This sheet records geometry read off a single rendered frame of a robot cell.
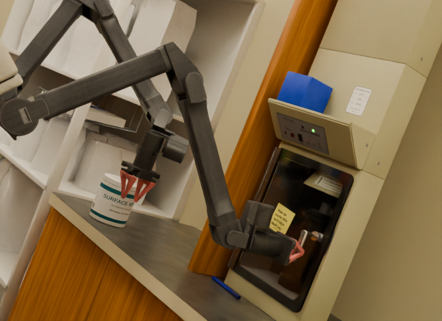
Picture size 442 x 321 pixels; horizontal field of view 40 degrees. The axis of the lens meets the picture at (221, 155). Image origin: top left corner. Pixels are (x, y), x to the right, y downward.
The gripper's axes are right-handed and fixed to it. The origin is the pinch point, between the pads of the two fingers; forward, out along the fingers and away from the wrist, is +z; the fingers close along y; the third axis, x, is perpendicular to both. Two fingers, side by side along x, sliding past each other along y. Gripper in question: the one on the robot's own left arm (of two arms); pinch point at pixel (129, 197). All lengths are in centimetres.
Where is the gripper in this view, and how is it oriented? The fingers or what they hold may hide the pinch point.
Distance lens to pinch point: 177.5
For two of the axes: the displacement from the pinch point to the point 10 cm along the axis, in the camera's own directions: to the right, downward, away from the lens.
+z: -3.8, 9.2, 0.4
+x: -5.9, -2.7, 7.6
